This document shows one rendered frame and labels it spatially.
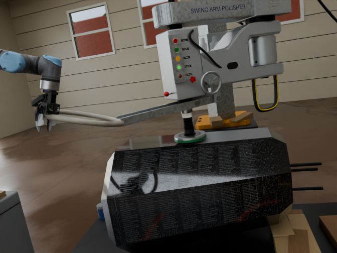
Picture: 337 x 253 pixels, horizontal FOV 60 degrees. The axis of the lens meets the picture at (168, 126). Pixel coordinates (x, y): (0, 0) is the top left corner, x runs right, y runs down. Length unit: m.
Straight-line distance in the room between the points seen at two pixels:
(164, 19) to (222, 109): 1.21
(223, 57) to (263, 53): 0.34
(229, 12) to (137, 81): 6.75
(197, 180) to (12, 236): 1.02
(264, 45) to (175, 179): 1.09
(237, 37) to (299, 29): 5.96
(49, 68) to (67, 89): 8.25
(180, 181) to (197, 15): 1.01
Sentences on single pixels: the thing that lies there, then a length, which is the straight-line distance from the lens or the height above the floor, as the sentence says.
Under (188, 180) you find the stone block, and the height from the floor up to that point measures 0.65.
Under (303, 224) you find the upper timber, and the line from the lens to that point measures 2.20.
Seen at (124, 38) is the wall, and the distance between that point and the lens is 8.69.
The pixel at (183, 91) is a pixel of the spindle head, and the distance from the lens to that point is 1.79.
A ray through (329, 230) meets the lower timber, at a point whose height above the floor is 0.09.
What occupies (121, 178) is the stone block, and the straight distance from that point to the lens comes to 1.93.
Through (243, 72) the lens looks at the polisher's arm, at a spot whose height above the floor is 1.23.
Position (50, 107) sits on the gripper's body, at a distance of 1.55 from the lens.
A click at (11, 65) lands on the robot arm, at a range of 1.45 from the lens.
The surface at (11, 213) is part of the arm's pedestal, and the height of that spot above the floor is 0.76.
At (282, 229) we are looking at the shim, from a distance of 2.11.
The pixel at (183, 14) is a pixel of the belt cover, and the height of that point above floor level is 1.62.
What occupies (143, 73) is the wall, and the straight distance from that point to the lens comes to 8.48.
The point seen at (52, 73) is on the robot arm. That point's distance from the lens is 1.55.
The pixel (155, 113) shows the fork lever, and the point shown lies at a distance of 1.78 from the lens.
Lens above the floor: 1.35
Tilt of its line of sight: 12 degrees down
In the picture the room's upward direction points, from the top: 9 degrees counter-clockwise
